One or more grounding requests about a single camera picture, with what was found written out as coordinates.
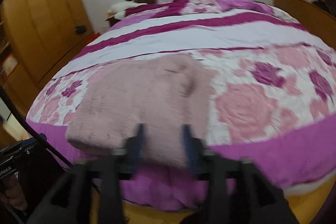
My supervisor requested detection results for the pink fuzzy knit garment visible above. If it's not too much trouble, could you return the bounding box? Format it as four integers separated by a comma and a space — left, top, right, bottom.
66, 54, 217, 168

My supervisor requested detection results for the floral purple white bedspread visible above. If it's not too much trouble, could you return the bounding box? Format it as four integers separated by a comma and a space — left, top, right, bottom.
26, 0, 335, 211

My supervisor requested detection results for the red item by wardrobe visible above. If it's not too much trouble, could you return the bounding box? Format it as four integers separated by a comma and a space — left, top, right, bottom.
85, 32, 101, 44

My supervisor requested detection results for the white plush toy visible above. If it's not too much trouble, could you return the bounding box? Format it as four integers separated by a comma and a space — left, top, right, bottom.
106, 1, 146, 20

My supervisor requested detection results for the wooden wardrobe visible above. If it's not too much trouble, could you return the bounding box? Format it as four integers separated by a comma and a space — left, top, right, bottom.
1, 0, 94, 116

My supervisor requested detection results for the wooden side cabinet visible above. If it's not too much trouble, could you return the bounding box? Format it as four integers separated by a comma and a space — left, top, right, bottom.
273, 0, 336, 49

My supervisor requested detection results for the black cable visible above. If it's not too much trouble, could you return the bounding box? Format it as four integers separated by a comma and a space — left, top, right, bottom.
0, 87, 74, 168

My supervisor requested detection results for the black wardrobe handle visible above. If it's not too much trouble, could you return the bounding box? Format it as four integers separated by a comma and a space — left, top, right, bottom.
75, 25, 87, 35

